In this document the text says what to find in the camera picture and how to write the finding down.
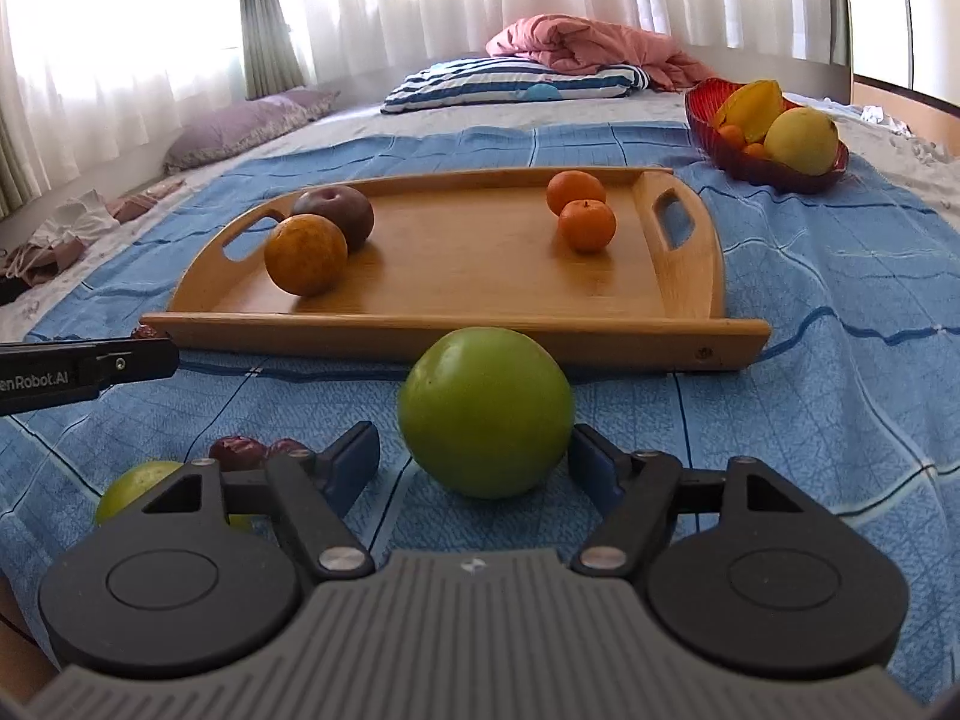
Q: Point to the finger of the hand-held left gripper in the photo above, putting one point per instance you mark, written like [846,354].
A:
[139,360]

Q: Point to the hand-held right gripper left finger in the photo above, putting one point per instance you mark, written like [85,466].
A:
[352,459]

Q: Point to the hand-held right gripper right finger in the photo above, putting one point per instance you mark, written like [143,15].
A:
[596,465]

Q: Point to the red date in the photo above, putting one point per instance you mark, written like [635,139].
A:
[283,446]
[146,331]
[236,451]

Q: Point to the green apple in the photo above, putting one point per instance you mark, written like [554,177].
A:
[131,495]
[484,412]

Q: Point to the yellow-orange orange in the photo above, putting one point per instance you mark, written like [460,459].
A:
[304,255]

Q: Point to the wooden tray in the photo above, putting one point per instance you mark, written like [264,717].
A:
[487,277]

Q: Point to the small orange mandarin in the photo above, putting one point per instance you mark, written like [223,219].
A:
[587,229]

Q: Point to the dark purple plum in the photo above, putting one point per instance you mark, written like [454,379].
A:
[337,210]

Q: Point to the large orange mandarin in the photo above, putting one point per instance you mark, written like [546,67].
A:
[574,191]

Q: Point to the crumpled pink white clothes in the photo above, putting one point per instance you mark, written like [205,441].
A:
[75,221]

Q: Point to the blue checked blanket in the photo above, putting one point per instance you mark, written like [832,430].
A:
[825,390]

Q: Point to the purple pillow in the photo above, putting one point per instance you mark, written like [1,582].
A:
[240,127]

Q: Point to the small orange kumquat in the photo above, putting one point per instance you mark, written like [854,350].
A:
[754,151]
[731,136]

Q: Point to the green curtain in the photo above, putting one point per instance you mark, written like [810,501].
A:
[270,22]

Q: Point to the red glass bowl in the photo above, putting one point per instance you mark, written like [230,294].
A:
[712,120]

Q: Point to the yellow pear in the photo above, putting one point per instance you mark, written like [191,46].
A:
[799,141]

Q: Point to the yellow mango in bowl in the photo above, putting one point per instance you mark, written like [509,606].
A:
[754,109]

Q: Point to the blue white striped pillow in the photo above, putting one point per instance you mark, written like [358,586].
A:
[465,82]

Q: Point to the pink quilt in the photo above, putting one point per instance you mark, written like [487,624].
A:
[585,41]

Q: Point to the white clothes pile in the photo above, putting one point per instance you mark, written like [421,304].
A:
[881,116]

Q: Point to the white wardrobe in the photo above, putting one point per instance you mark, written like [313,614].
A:
[930,15]

